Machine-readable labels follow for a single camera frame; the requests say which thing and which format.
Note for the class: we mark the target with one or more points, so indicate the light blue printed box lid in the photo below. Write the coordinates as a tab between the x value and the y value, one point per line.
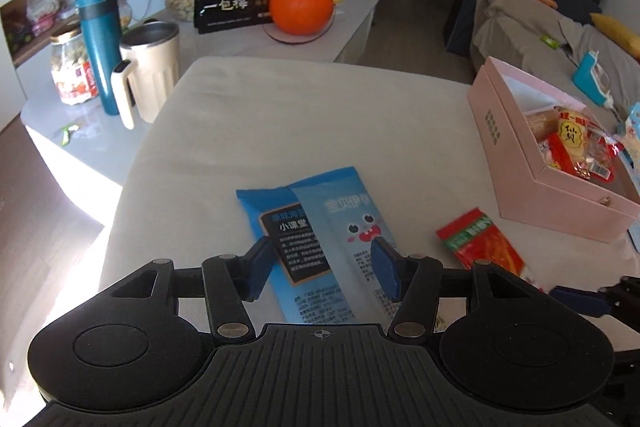
635	239

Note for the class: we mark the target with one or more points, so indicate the orange pumpkin bucket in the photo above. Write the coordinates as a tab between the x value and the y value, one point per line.
302	7

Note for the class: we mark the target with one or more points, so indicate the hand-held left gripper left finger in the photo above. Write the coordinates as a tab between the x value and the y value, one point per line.
260	267

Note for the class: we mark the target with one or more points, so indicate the red roast chicken packet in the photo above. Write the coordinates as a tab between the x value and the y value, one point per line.
559	153

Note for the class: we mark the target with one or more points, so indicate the yellow cushion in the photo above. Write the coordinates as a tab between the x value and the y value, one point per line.
617	32

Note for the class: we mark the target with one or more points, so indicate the white low cabinet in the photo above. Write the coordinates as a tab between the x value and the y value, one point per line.
350	17

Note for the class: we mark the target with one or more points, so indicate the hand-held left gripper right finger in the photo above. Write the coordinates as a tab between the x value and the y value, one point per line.
385	267

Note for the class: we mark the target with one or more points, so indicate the red yellow rice cracker packet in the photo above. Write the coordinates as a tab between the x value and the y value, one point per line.
572	132

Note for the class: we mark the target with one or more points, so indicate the small green wrapper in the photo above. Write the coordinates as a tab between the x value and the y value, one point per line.
550	41

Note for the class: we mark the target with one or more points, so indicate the large blue snack packet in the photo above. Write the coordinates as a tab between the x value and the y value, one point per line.
320	227

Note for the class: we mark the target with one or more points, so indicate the long red snack packet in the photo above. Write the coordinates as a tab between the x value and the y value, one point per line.
480	242

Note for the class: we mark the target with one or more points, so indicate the small red snack packet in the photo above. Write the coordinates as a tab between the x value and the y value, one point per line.
600	169

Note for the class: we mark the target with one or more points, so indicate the teal bottle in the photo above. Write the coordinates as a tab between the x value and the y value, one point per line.
100	57

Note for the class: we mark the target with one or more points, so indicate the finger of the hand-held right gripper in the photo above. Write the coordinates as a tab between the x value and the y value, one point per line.
580	299

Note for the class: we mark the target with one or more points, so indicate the pink gift box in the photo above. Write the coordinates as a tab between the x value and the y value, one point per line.
505	142

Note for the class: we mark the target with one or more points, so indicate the teal and white toy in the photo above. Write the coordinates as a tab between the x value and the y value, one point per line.
590	76

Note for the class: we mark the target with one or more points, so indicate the small jar with red label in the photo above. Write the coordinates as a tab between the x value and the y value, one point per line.
72	72

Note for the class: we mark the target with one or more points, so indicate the round white mat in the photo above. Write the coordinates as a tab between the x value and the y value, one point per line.
280	39

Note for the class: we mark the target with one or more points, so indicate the green wrapper scrap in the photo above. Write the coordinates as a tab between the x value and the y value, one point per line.
68	133

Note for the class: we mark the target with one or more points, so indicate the cartoon printed toy box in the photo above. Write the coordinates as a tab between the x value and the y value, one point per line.
634	119

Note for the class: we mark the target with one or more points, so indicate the grey covered sofa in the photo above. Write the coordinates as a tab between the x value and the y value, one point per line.
510	32

